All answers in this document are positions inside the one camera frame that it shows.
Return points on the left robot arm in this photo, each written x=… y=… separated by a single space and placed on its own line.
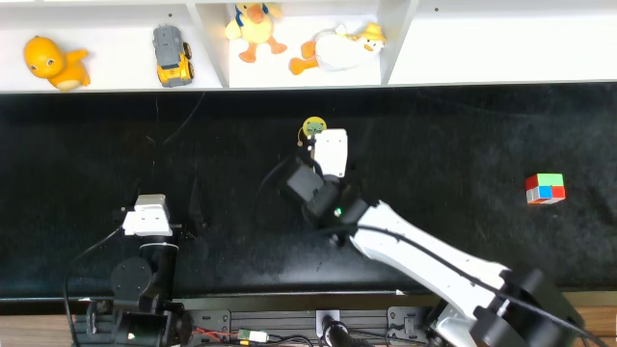
x=130 y=277

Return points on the yellow plush duck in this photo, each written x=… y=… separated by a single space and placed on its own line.
x=258 y=31

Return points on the mounting rail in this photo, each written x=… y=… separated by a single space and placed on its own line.
x=279 y=323

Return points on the grey and yellow toy truck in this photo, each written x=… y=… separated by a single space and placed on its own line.
x=169 y=50

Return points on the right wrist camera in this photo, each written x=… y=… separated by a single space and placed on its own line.
x=331 y=152

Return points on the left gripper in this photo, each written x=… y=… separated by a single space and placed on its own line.
x=180 y=230

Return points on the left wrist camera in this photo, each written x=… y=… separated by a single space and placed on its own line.
x=148 y=217

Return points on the yellow rubber duck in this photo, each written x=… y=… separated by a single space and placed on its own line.
x=48 y=60

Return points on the yellow cat rattle drum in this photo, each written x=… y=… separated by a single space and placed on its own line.
x=314 y=127

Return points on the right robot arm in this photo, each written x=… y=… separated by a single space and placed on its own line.
x=424 y=260

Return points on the white shelf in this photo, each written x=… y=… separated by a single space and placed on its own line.
x=482 y=48

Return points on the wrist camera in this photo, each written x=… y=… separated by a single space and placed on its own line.
x=331 y=152
x=148 y=217

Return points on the white plush duck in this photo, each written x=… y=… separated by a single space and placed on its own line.
x=340 y=50

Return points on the many-coloured puzzle cube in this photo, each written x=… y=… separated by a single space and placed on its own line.
x=545 y=190

